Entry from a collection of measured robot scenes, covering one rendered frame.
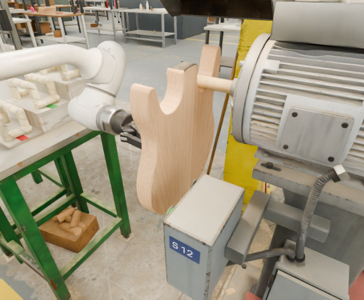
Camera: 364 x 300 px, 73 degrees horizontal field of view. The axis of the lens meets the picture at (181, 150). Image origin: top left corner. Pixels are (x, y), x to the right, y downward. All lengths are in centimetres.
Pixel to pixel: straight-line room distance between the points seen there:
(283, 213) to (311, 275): 15
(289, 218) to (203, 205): 22
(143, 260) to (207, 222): 132
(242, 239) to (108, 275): 129
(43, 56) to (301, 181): 69
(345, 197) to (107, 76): 70
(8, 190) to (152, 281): 97
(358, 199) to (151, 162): 42
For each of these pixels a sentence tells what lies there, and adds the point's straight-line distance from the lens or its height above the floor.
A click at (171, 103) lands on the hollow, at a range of 57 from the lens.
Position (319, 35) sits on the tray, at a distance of 51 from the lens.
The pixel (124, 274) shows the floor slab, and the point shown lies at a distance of 172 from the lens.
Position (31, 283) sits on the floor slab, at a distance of 188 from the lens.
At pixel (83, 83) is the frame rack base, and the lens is 129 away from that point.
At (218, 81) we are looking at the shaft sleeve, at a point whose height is 126.
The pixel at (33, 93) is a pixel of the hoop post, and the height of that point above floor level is 109.
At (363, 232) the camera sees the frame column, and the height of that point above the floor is 104.
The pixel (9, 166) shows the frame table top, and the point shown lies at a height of 93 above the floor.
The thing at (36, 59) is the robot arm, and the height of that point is 131.
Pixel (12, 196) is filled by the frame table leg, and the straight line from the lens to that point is 112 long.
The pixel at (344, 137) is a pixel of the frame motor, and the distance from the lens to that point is 49.
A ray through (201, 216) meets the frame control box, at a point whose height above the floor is 112.
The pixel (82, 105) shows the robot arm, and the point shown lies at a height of 115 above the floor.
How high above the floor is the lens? 146
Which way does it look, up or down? 33 degrees down
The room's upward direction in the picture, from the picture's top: straight up
